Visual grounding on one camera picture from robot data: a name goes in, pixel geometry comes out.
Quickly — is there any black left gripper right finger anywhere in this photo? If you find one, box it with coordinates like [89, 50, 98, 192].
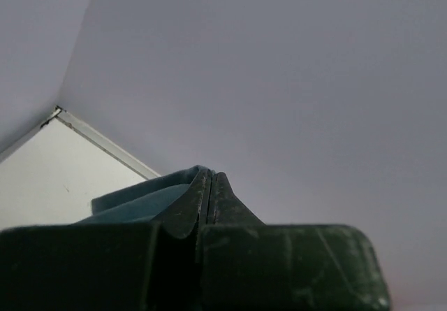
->
[199, 173, 391, 310]

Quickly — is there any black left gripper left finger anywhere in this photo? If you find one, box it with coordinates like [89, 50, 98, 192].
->
[1, 175, 212, 310]

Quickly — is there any teal blue t shirt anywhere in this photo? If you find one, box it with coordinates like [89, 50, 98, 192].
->
[78, 165, 214, 224]

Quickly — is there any metal left side rail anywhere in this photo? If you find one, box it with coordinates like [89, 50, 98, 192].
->
[1, 107, 63, 162]

